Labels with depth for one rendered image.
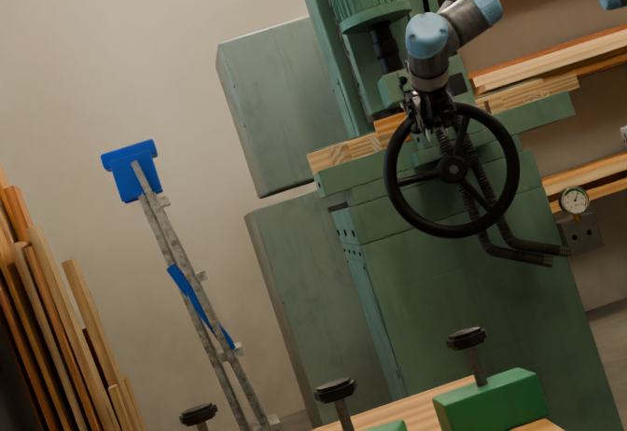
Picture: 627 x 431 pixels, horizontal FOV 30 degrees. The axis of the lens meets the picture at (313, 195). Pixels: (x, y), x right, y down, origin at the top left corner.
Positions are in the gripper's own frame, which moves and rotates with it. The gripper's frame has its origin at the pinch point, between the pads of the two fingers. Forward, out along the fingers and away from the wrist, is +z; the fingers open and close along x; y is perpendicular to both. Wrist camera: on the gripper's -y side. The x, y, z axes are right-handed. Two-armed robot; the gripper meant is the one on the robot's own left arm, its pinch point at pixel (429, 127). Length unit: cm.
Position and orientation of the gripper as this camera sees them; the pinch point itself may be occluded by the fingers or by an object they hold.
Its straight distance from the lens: 241.7
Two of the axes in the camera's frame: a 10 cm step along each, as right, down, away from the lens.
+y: 3.1, 8.0, -5.2
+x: 9.4, -3.3, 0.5
